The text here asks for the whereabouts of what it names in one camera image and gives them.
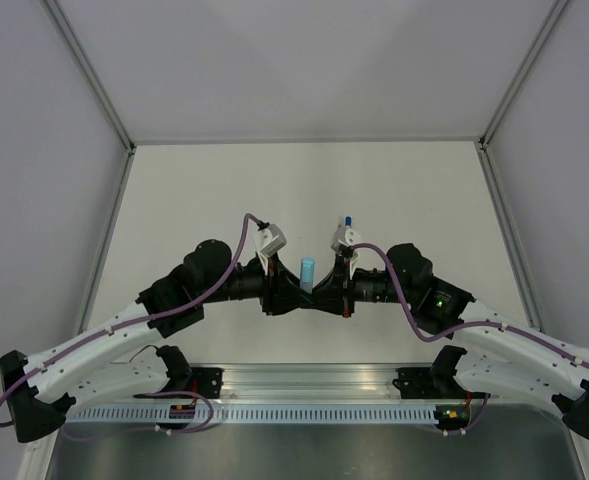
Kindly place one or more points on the left aluminium frame post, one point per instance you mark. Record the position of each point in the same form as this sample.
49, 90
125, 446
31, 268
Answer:
72, 43

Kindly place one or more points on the light blue highlighter pen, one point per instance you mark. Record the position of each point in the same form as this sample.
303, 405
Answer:
307, 285

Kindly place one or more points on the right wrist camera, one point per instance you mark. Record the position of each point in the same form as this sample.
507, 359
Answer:
344, 240

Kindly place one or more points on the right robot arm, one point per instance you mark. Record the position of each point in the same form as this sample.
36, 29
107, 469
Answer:
486, 352

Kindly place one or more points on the light blue eraser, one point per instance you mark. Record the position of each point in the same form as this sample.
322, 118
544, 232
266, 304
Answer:
307, 270

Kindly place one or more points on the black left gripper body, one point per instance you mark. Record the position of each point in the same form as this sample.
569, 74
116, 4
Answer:
272, 288

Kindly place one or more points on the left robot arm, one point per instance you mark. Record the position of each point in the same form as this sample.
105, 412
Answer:
42, 391

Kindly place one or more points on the slotted cable duct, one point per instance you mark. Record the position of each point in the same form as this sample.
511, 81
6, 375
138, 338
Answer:
235, 413

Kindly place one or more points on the right aluminium frame post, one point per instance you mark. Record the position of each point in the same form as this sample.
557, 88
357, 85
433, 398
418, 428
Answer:
517, 82

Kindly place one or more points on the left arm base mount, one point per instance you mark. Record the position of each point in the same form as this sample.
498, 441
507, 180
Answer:
179, 376

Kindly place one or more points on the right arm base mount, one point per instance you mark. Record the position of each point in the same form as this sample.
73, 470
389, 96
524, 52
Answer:
436, 381

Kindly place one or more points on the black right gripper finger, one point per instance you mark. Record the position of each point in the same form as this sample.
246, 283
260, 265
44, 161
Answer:
330, 287
334, 306

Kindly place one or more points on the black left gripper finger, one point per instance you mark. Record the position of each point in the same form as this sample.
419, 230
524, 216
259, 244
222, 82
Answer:
285, 305
288, 284

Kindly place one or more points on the aluminium frame post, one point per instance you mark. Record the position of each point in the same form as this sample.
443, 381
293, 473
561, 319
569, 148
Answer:
72, 43
517, 82

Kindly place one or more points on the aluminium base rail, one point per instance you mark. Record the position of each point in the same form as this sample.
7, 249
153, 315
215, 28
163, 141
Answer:
360, 383

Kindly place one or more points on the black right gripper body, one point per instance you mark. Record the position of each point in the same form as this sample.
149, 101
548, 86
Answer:
349, 288

